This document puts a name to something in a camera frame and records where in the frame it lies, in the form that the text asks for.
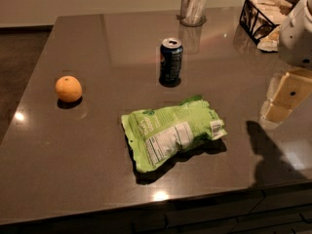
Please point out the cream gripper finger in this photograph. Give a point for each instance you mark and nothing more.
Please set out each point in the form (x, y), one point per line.
(292, 90)
(275, 113)

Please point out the dark blue pepsi can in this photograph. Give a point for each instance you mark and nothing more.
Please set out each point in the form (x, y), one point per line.
(171, 52)

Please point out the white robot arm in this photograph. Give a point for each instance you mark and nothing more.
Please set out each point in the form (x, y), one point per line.
(295, 45)

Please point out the dark cabinet drawers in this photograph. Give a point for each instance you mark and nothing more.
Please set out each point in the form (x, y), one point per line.
(268, 210)

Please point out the green chip bag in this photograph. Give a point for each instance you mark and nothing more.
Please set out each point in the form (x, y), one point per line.
(156, 135)

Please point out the clear glass cup with straws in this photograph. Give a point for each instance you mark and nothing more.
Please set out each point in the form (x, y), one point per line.
(192, 12)

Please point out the orange fruit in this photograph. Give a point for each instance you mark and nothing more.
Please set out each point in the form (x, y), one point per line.
(68, 89)

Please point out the black wire napkin basket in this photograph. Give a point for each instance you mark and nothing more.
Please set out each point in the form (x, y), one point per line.
(261, 19)

